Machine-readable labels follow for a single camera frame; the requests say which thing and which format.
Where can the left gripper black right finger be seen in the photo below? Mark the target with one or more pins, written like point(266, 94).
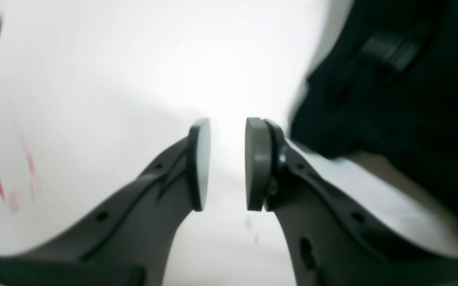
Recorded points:
point(332, 239)

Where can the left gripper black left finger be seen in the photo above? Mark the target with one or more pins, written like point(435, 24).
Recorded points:
point(125, 240)

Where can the black t-shirt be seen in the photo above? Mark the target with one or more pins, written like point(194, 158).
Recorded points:
point(389, 86)

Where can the red tape marking rectangle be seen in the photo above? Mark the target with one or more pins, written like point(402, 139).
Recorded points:
point(19, 180)

